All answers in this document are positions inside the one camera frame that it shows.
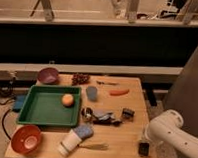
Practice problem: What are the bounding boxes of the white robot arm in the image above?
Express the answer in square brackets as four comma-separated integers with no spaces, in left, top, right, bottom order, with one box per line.
[141,109,198,158]

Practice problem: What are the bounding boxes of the blue sponge eraser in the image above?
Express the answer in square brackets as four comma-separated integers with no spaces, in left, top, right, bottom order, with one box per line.
[74,124,94,140]

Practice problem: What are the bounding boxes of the small black box object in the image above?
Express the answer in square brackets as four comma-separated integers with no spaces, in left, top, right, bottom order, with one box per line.
[122,108,135,120]

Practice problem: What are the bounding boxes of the orange carrot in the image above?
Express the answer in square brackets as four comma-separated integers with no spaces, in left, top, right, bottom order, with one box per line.
[109,89,129,96]

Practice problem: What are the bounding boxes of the small round dark object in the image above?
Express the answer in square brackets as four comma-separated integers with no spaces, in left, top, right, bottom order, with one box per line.
[81,108,93,122]

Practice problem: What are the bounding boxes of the white cylindrical cup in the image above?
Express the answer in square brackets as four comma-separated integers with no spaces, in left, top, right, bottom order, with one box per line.
[58,130,81,157]

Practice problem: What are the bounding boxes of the blue plastic cup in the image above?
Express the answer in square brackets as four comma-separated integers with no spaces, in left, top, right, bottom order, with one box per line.
[86,86,98,101]

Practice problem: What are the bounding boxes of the orange ball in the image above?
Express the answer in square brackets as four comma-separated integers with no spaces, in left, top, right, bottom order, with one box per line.
[61,94,74,107]

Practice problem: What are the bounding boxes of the bunch of dark grapes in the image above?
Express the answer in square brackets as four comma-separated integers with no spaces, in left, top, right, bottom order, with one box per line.
[71,73,90,85]

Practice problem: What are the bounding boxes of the green plastic tray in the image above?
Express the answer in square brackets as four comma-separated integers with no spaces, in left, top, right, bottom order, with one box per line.
[17,85,81,128]

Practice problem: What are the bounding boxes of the red bowl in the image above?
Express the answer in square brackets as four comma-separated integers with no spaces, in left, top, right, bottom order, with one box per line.
[11,125,42,155]

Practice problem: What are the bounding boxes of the purple bowl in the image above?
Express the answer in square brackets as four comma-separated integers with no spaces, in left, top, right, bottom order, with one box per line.
[37,67,59,84]

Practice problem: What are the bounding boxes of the blue power box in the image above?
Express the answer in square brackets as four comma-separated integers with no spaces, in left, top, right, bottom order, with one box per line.
[12,94,25,112]

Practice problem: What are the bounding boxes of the black cable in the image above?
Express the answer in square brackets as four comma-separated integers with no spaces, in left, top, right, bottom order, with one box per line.
[0,75,16,140]

